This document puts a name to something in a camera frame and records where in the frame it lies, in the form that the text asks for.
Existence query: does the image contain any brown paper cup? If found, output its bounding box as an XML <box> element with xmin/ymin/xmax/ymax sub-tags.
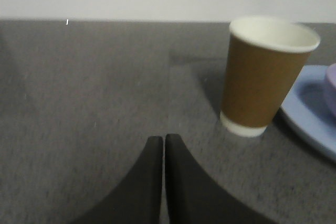
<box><xmin>220</xmin><ymin>16</ymin><xmax>321</xmax><ymax>137</ymax></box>

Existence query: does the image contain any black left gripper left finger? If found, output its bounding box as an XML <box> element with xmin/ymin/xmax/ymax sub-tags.
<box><xmin>72</xmin><ymin>136</ymin><xmax>163</xmax><ymax>223</ymax></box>

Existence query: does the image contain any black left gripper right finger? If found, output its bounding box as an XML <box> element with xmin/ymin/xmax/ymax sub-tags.
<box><xmin>165</xmin><ymin>134</ymin><xmax>274</xmax><ymax>223</ymax></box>

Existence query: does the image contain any purple plastic bowl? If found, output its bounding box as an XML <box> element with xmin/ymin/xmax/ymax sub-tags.
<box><xmin>323</xmin><ymin>63</ymin><xmax>336</xmax><ymax>116</ymax></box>

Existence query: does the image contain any light blue plate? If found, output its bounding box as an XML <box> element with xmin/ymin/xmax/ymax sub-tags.
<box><xmin>280</xmin><ymin>65</ymin><xmax>335</xmax><ymax>162</ymax></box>

